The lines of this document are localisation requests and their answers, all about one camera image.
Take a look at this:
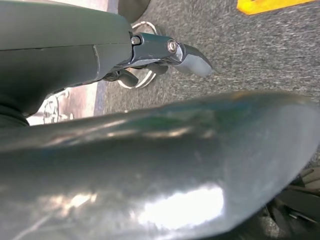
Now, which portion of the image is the yellow floor tape outline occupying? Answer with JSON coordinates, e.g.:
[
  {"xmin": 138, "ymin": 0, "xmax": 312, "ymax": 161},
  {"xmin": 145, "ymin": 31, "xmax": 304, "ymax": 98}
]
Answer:
[{"xmin": 236, "ymin": 0, "xmax": 317, "ymax": 16}]

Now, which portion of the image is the black robot foot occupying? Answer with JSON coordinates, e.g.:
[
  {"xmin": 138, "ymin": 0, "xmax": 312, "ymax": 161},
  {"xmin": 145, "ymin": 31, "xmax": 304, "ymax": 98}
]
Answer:
[{"xmin": 265, "ymin": 165, "xmax": 320, "ymax": 240}]

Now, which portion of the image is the chrome stanchion post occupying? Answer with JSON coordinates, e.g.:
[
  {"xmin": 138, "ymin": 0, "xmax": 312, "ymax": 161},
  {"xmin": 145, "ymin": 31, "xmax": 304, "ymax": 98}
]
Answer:
[{"xmin": 116, "ymin": 20, "xmax": 158, "ymax": 90}]

